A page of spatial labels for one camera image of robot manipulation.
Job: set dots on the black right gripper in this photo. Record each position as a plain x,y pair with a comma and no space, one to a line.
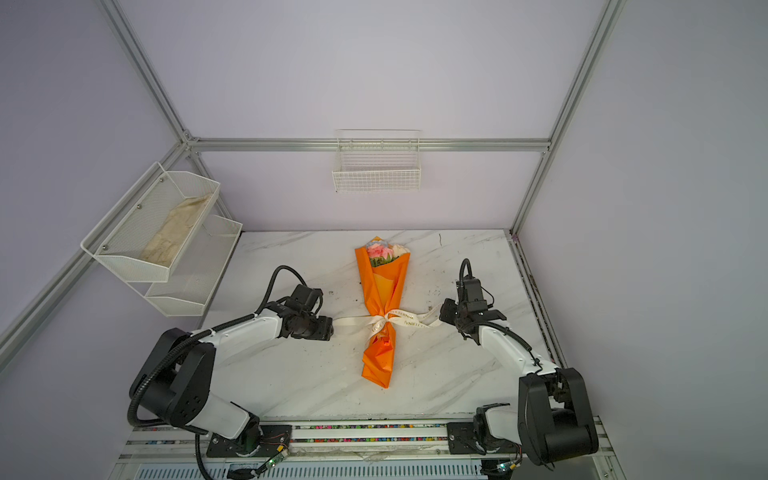
446,311

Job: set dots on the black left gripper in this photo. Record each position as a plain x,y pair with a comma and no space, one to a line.
323,331

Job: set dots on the cream printed ribbon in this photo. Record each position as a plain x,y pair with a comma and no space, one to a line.
374,324

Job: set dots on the orange wrapping paper sheet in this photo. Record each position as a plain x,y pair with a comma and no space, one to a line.
382,289

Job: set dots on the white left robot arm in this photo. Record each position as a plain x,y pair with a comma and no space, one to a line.
173,386

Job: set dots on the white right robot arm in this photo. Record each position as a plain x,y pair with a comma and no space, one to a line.
552,419

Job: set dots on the lower white mesh shelf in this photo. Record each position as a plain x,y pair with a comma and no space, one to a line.
194,281

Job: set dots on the white mesh shelf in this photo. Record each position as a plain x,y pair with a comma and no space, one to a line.
120,237
194,281

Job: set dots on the beige cloth glove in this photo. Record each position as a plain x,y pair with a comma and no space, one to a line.
167,242

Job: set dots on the upper white mesh shelf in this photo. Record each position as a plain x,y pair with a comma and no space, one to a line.
120,237

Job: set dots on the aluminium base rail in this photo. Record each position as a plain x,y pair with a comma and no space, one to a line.
433,448

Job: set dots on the white wire wall basket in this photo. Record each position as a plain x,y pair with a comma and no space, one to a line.
377,171

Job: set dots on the aluminium frame crossbar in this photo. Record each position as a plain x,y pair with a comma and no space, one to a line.
333,144

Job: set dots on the aluminium frame post right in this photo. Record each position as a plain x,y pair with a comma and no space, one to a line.
606,23

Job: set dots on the aluminium frame post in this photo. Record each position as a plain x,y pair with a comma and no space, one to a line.
606,23
130,43

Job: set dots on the aluminium frame post left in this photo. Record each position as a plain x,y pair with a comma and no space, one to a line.
130,43

